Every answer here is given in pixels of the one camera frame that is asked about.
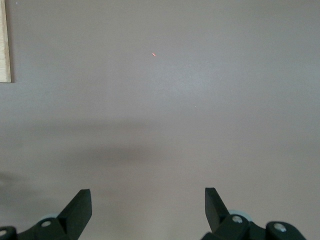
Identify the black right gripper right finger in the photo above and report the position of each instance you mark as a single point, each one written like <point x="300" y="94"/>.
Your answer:
<point x="217" y="217"/>

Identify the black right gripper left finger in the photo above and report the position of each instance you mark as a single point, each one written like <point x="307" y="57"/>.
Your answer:
<point x="72" y="217"/>

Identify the wooden cutting board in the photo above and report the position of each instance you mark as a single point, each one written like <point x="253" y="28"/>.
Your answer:
<point x="4" y="50"/>

